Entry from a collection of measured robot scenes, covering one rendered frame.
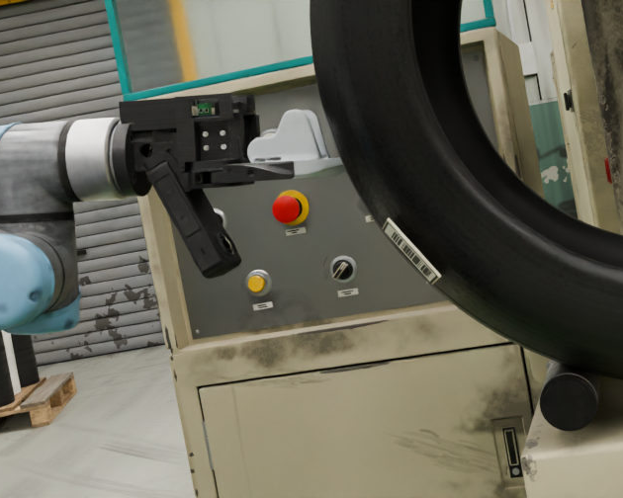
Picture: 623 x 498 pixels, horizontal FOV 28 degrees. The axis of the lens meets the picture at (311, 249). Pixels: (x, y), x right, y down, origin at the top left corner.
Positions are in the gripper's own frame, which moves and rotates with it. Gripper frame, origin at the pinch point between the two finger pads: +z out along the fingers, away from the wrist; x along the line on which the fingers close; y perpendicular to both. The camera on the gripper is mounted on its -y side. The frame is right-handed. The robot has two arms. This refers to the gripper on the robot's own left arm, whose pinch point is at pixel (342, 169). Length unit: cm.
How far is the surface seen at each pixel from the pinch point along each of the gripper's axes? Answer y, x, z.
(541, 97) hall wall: 31, 916, -41
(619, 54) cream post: 9.7, 28.3, 23.7
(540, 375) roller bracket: -23.5, 25.8, 14.3
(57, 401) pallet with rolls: -146, 590, -324
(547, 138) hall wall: -3, 906, -37
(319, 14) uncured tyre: 12.5, -9.5, 1.0
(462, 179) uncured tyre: -1.0, -12.9, 12.0
